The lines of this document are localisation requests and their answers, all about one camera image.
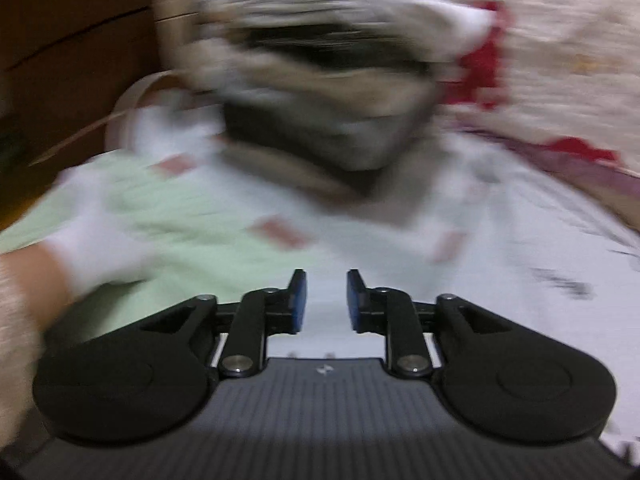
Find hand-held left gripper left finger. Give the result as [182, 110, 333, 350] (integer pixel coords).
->
[140, 269, 307, 378]

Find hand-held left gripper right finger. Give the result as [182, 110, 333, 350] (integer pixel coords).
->
[346, 269, 513, 378]

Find light grey garment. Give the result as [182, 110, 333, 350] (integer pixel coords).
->
[300, 200, 640, 456]

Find stack of folded clothes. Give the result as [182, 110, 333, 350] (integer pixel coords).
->
[175, 0, 496, 196]

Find light green blanket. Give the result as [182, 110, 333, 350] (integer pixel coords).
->
[0, 152, 321, 341]

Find checkered cartoon dog rug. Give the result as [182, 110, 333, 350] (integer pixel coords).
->
[105, 72, 640, 271]

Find white sock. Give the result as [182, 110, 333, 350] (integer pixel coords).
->
[42, 167, 161, 298]

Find person's bare leg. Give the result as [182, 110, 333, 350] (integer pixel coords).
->
[0, 247, 71, 441]

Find quilted bear print bedspread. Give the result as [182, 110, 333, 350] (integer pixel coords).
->
[350, 0, 640, 181]

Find dark wooden dresser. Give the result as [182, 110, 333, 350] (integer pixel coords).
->
[0, 0, 161, 211]

